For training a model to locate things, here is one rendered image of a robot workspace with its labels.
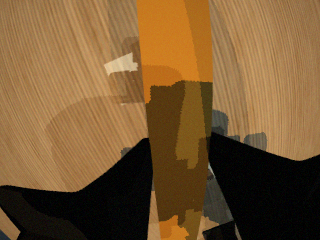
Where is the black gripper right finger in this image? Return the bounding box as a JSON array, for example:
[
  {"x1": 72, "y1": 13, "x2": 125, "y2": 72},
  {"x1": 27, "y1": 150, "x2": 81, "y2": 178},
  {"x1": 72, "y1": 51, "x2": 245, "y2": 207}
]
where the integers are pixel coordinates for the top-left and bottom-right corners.
[{"x1": 208, "y1": 131, "x2": 320, "y2": 240}]

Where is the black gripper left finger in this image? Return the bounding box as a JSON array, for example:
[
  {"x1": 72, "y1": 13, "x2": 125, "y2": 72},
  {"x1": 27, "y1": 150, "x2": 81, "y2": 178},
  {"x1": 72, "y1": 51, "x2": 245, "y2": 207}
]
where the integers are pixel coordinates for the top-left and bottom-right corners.
[{"x1": 0, "y1": 139, "x2": 153, "y2": 240}]

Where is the orange bar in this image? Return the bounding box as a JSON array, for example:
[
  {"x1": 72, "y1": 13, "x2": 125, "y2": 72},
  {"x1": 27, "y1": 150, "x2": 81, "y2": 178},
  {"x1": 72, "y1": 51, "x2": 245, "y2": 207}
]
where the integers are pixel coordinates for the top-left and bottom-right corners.
[{"x1": 136, "y1": 0, "x2": 213, "y2": 240}]

